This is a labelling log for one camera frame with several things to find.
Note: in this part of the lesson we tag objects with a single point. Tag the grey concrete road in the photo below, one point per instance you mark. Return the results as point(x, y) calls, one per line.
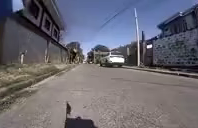
point(120, 96)

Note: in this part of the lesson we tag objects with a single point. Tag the grey stone wall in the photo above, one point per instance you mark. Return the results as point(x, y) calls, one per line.
point(180, 50)

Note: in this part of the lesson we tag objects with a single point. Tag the dark wooden pole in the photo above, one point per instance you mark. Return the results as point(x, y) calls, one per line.
point(143, 46)

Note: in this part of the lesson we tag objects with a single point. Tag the white car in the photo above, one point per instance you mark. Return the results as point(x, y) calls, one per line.
point(113, 60)

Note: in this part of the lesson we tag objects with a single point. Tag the grey building with dark windows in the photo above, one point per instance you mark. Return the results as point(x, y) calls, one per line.
point(23, 43)

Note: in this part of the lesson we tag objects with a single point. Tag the dark leafy tree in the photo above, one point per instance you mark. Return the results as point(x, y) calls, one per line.
point(74, 50)
point(98, 49)

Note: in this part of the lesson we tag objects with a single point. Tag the raised grey pavement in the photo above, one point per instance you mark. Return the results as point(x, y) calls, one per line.
point(173, 71)

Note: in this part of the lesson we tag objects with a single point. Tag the dry grass verge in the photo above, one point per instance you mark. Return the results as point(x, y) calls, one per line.
point(17, 74)

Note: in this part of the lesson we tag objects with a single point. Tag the concrete kerb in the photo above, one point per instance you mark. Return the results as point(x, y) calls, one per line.
point(43, 81)

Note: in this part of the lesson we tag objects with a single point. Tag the pale utility pole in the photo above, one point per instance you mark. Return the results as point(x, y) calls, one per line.
point(137, 40)

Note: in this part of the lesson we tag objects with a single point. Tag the dark wall with gate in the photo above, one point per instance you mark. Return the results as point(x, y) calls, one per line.
point(132, 55)

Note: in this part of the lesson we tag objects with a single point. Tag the building with dark roof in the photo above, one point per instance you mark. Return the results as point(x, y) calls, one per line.
point(183, 21)

